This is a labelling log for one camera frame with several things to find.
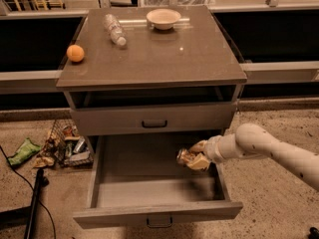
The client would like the orange ball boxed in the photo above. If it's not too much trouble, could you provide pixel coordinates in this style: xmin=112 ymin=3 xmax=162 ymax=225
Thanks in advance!
xmin=67 ymin=45 xmax=85 ymax=63

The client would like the closed grey middle drawer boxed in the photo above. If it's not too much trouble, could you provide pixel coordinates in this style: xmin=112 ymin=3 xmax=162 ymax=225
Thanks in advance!
xmin=71 ymin=103 xmax=236 ymax=135

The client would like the open grey bottom drawer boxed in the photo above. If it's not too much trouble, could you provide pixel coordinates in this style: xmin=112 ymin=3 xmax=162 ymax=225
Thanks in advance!
xmin=74 ymin=131 xmax=242 ymax=229

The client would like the white ceramic bowl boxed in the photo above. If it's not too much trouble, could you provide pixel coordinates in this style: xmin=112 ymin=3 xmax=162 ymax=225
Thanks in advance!
xmin=147 ymin=9 xmax=181 ymax=30

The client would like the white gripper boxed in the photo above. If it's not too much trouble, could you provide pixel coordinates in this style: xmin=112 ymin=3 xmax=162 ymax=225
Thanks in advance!
xmin=187 ymin=134 xmax=237 ymax=170

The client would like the black stand leg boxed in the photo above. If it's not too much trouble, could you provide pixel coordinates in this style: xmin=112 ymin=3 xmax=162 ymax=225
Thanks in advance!
xmin=0 ymin=168 xmax=45 ymax=239

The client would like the black lower drawer handle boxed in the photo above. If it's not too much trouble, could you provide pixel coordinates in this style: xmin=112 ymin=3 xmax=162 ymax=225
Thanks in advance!
xmin=147 ymin=216 xmax=173 ymax=229

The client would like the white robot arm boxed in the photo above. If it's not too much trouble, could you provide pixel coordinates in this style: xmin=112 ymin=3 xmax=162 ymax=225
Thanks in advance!
xmin=186 ymin=123 xmax=319 ymax=190

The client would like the clear plastic water bottle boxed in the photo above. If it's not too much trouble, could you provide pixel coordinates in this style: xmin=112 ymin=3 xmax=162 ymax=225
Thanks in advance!
xmin=103 ymin=14 xmax=127 ymax=47

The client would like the grey drawer cabinet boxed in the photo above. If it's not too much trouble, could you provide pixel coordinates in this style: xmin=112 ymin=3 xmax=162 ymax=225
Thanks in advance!
xmin=55 ymin=5 xmax=248 ymax=146

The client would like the black drawer handle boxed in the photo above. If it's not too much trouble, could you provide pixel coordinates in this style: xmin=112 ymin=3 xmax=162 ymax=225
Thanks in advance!
xmin=142 ymin=119 xmax=167 ymax=128
xmin=147 ymin=216 xmax=173 ymax=229

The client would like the orange soda can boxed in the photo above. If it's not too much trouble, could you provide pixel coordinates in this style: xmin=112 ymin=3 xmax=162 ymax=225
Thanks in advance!
xmin=176 ymin=148 xmax=197 ymax=168

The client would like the crumpled yellow snack wrapper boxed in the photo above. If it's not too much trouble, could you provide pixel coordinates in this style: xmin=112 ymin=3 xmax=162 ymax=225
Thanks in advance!
xmin=33 ymin=156 xmax=55 ymax=168

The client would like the black cable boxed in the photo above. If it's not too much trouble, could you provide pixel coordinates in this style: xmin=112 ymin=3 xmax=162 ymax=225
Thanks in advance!
xmin=0 ymin=144 xmax=58 ymax=239

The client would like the green chip bag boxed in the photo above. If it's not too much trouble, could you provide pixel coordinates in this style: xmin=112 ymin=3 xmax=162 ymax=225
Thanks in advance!
xmin=8 ymin=137 xmax=41 ymax=166

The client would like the wire basket with trash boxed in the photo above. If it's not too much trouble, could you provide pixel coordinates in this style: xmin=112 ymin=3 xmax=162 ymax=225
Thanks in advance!
xmin=49 ymin=119 xmax=93 ymax=167

